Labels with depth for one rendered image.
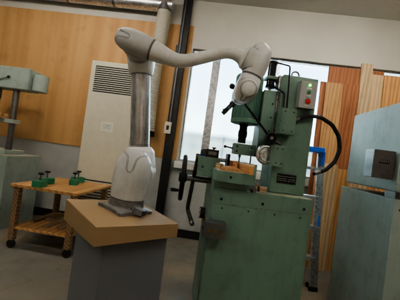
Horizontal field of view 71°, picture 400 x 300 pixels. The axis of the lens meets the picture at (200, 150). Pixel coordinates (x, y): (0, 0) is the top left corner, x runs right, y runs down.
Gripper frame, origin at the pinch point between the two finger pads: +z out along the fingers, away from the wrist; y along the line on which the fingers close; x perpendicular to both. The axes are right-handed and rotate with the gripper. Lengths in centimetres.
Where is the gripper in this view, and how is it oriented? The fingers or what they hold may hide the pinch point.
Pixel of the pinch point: (233, 103)
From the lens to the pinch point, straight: 166.7
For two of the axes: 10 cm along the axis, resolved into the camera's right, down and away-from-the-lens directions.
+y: 7.2, -7.0, 0.4
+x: -7.0, -7.2, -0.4
